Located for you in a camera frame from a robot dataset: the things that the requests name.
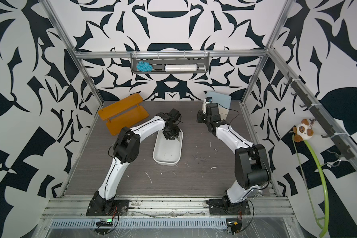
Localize white oval storage tray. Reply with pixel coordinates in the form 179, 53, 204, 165
153, 130, 183, 166

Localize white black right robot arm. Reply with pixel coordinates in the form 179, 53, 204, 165
197, 97, 271, 215

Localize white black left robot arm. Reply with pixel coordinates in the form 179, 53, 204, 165
86, 109, 181, 216

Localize cream blue drawer box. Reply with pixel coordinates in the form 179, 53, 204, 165
202, 91, 232, 120

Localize white roll on rack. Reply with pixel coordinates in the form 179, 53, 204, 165
164, 64, 197, 72

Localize teal scrunchy sponge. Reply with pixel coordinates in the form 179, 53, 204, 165
136, 61, 153, 72

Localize brown white plush toy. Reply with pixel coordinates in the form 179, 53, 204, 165
293, 119, 314, 143

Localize right controller board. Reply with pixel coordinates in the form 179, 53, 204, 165
226, 219, 242, 235

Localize left controller board with led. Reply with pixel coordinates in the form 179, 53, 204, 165
94, 219, 114, 235

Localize green flexible tube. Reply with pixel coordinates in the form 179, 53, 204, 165
292, 135, 330, 238

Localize grey wall rack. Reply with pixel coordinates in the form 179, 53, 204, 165
131, 52, 210, 74

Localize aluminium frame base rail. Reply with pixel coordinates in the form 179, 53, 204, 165
41, 195, 295, 218

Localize black hook rail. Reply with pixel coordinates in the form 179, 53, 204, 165
286, 72, 355, 160

